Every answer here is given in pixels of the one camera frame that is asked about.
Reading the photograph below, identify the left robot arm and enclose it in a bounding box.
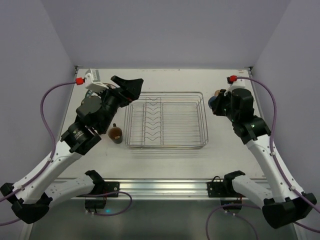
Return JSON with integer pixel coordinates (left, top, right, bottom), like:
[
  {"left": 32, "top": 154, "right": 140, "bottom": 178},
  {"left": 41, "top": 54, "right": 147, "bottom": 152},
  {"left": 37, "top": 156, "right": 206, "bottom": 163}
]
[{"left": 0, "top": 73, "right": 144, "bottom": 224}]

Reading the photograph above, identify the aluminium rail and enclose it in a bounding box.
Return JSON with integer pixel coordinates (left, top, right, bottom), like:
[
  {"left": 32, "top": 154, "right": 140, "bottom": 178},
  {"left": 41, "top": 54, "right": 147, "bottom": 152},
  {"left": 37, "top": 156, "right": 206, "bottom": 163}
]
[{"left": 49, "top": 178, "right": 297, "bottom": 201}]

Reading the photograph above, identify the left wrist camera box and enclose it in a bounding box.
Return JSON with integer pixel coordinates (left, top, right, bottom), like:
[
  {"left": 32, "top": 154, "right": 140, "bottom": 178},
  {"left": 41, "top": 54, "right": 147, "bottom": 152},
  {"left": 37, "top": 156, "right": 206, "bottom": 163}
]
[{"left": 75, "top": 68, "right": 108, "bottom": 94}]

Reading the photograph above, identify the black cup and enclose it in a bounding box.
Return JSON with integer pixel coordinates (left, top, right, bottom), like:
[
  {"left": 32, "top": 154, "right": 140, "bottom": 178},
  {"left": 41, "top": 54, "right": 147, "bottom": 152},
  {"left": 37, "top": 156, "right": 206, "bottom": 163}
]
[{"left": 108, "top": 123, "right": 123, "bottom": 144}]

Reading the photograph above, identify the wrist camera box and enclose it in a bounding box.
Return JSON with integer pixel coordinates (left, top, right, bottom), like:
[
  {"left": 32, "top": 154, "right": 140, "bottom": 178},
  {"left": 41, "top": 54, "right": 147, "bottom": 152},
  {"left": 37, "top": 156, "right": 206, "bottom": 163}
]
[
  {"left": 223, "top": 75, "right": 246, "bottom": 96},
  {"left": 75, "top": 68, "right": 108, "bottom": 94}
]

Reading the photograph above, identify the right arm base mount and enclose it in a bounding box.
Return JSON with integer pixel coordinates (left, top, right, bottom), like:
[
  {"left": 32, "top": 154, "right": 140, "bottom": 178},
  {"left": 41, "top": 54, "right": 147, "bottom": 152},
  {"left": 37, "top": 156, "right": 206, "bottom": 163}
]
[{"left": 206, "top": 175, "right": 243, "bottom": 206}]

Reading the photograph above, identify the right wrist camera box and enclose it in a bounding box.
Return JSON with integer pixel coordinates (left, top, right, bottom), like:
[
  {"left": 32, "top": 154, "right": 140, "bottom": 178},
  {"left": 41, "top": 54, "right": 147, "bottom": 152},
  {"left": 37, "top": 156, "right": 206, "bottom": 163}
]
[{"left": 223, "top": 75, "right": 246, "bottom": 96}]

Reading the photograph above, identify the wire dish rack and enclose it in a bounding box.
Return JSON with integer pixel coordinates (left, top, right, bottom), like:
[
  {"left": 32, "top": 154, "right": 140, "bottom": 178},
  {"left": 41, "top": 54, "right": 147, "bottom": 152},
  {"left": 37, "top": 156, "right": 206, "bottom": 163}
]
[{"left": 123, "top": 91, "right": 209, "bottom": 149}]

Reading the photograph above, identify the blue cup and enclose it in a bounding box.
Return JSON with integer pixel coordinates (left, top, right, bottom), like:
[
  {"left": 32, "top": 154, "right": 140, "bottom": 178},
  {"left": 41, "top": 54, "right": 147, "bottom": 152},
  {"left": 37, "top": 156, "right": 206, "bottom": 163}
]
[{"left": 208, "top": 89, "right": 221, "bottom": 109}]

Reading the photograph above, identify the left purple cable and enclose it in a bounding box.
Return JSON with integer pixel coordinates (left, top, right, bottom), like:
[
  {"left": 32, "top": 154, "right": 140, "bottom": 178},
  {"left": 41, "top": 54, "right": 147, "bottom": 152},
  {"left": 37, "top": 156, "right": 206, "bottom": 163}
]
[{"left": 0, "top": 79, "right": 133, "bottom": 226}]

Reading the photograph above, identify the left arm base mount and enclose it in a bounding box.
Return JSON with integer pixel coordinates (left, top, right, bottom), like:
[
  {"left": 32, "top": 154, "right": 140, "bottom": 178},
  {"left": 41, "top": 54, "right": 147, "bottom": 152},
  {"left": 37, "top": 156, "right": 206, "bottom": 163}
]
[{"left": 84, "top": 181, "right": 120, "bottom": 212}]

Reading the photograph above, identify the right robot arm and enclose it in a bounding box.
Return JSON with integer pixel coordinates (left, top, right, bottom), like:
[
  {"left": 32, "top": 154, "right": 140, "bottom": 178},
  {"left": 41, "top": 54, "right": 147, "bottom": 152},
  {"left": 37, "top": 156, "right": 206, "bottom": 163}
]
[{"left": 208, "top": 88, "right": 317, "bottom": 229}]

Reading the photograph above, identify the green rimmed printed plate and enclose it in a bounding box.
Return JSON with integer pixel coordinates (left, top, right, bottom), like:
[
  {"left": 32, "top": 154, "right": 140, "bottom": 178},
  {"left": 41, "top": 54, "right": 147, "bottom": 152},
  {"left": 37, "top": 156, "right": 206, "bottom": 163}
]
[{"left": 84, "top": 90, "right": 97, "bottom": 98}]

